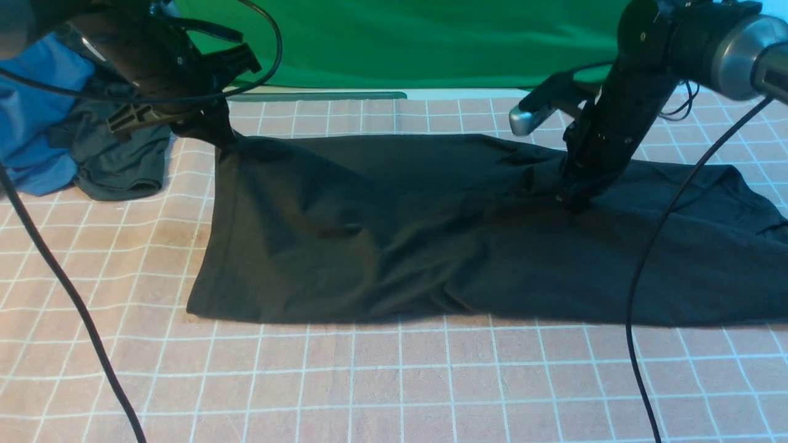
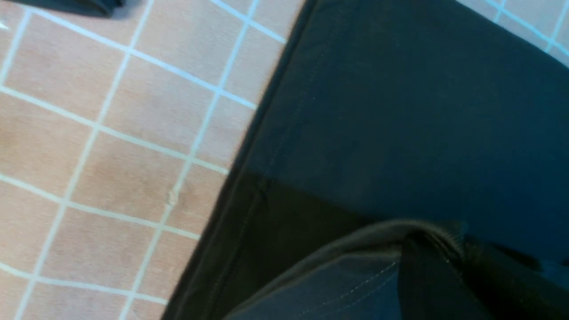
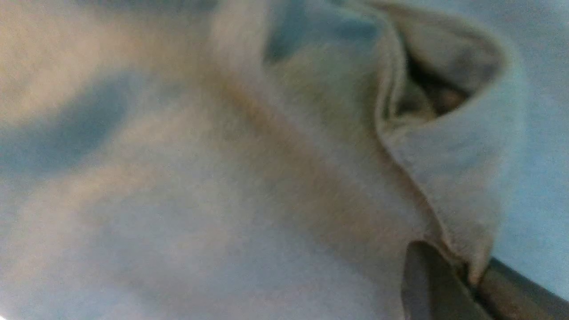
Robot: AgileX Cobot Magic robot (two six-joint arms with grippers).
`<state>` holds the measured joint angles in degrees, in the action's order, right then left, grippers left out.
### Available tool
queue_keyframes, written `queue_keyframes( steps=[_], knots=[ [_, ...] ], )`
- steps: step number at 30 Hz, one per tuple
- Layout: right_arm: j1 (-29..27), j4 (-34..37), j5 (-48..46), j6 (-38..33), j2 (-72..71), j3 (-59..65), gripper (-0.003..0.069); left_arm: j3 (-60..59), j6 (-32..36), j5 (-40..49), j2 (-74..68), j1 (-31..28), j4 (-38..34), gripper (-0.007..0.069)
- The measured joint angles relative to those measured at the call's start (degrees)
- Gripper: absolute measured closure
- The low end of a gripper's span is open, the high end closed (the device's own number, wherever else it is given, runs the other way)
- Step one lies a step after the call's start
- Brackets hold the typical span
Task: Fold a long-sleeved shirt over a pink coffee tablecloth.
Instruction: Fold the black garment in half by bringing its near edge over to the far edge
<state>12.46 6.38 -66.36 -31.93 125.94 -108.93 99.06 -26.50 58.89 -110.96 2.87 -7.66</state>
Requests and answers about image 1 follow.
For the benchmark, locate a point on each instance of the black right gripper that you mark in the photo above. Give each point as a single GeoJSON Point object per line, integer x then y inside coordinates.
{"type": "Point", "coordinates": [637, 86]}

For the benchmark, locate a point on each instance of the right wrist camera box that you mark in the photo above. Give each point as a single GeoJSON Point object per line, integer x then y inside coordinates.
{"type": "Point", "coordinates": [560, 92]}

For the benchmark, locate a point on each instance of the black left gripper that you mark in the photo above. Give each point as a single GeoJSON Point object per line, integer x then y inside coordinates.
{"type": "Point", "coordinates": [158, 58]}

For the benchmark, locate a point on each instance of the dark gray long-sleeve shirt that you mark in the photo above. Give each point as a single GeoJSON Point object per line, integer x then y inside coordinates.
{"type": "Point", "coordinates": [369, 227]}

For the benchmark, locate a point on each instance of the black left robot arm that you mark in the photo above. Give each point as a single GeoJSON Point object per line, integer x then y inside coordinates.
{"type": "Point", "coordinates": [25, 22]}

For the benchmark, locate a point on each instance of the green backdrop cloth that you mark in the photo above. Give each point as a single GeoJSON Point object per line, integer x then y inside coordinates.
{"type": "Point", "coordinates": [439, 44]}

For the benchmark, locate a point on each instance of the blue crumpled garment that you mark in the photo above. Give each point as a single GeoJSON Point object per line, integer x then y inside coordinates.
{"type": "Point", "coordinates": [34, 166]}

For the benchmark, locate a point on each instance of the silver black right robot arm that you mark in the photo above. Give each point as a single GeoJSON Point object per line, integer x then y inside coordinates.
{"type": "Point", "coordinates": [729, 47]}

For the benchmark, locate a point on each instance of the pink checkered tablecloth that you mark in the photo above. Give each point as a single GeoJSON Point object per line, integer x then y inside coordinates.
{"type": "Point", "coordinates": [461, 379]}

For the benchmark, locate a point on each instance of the dark gray crumpled garment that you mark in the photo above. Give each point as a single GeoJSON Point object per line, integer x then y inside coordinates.
{"type": "Point", "coordinates": [107, 169]}

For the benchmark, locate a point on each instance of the green flat ruler strip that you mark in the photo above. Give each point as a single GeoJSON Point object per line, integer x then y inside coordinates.
{"type": "Point", "coordinates": [313, 96]}

